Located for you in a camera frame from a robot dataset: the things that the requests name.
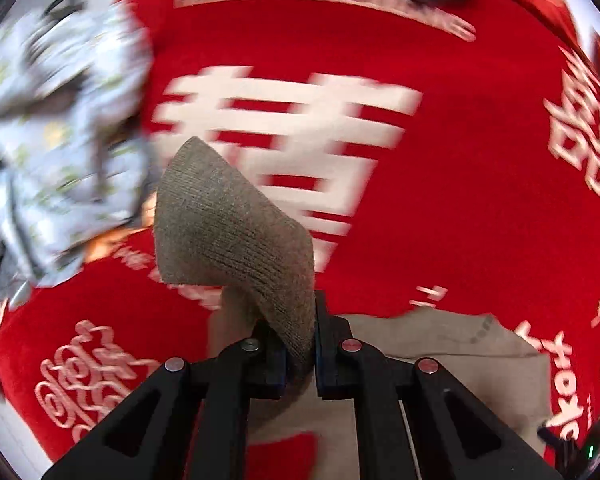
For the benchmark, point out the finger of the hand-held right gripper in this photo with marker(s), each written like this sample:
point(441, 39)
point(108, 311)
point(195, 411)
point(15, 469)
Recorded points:
point(560, 442)

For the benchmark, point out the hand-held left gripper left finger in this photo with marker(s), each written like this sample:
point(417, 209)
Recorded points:
point(274, 366)

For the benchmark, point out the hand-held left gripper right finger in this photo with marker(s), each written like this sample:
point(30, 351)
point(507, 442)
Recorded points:
point(325, 360)

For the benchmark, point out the grey-brown knit garment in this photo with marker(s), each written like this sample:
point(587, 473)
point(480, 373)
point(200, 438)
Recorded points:
point(230, 230)

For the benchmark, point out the red printed blanket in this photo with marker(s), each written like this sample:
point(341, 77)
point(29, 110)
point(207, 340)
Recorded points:
point(430, 185)

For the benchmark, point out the light blue floral garment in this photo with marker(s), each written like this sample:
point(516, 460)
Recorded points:
point(55, 145)

